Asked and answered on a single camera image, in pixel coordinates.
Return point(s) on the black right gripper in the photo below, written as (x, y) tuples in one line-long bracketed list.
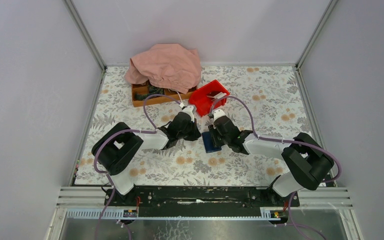
[(213, 131)]

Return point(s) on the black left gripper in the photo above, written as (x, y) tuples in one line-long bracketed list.
[(195, 133)]

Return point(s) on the navy blue card holder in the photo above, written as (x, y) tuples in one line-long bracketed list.
[(209, 146)]

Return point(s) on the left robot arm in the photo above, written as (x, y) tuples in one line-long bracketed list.
[(115, 150)]

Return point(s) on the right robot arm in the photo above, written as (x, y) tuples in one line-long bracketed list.
[(307, 163)]

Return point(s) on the red plastic bin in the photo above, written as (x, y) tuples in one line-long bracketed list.
[(204, 97)]

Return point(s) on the wooden tray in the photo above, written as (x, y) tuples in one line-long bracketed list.
[(141, 92)]

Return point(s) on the pink cloth garment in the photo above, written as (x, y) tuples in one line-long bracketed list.
[(167, 66)]

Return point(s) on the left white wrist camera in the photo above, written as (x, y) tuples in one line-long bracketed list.
[(189, 110)]

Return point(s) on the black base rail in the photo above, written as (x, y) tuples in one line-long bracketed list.
[(200, 201)]

